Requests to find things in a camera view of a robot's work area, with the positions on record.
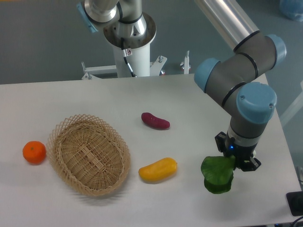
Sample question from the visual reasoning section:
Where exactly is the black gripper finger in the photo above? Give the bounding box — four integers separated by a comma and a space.
241, 157, 261, 171
215, 132, 226, 156

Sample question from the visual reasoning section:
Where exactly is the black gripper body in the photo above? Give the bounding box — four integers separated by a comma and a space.
225, 137, 256, 168

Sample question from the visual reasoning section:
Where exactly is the green leafy vegetable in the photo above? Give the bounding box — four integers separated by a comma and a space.
201, 156, 235, 194

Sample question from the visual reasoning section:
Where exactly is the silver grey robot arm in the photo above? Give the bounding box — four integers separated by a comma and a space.
77, 0, 286, 172

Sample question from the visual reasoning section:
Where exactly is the black device at table edge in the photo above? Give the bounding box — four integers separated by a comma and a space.
286, 191, 303, 217

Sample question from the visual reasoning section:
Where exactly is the yellow mango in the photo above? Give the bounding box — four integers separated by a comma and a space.
138, 157, 178, 183

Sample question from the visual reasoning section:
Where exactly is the purple sweet potato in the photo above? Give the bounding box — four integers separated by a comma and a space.
141, 113, 170, 130

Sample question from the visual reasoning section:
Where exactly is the woven wicker basket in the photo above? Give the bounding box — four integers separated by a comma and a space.
46, 114, 131, 196

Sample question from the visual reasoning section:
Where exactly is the blue plastic bag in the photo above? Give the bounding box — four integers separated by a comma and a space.
279, 0, 303, 22

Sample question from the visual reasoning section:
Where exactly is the orange tangerine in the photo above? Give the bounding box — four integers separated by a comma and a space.
22, 141, 46, 165

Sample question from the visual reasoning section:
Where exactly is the white frame bar right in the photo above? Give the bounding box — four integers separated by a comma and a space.
279, 81, 303, 128

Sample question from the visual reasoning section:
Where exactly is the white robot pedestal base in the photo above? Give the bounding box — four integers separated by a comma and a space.
81, 11, 192, 80

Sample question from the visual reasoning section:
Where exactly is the black cable on pedestal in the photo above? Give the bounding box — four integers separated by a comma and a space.
120, 37, 137, 78

